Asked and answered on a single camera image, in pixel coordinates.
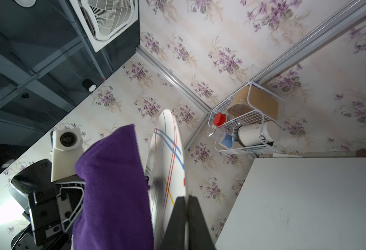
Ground red lid jar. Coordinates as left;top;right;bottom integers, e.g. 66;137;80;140
213;112;227;127

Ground purple microfibre cloth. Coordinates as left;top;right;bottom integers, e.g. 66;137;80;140
72;125;154;250

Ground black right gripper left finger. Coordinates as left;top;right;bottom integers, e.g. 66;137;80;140
161;196;188;250

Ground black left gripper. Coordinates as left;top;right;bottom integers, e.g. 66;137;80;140
9;159;85;250

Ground ceiling air vent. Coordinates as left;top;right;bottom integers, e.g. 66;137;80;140
69;0;139;52

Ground white cylindrical canister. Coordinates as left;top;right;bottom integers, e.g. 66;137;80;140
238;121;280;146

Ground black ceiling spotlight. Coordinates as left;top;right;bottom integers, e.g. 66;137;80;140
82;79;97;93

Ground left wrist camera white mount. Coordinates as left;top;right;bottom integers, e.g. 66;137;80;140
51;128;84;182

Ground brown cardboard box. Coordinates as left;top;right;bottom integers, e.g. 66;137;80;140
227;86;279;120

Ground white wire wall basket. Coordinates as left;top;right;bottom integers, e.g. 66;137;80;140
208;82;287;155

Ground clear plastic bottle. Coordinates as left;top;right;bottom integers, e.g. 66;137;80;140
208;125;233;150

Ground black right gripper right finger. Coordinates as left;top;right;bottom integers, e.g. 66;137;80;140
188;195;216;250

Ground round plaid pattern plate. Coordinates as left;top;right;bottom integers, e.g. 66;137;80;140
145;109;186;250

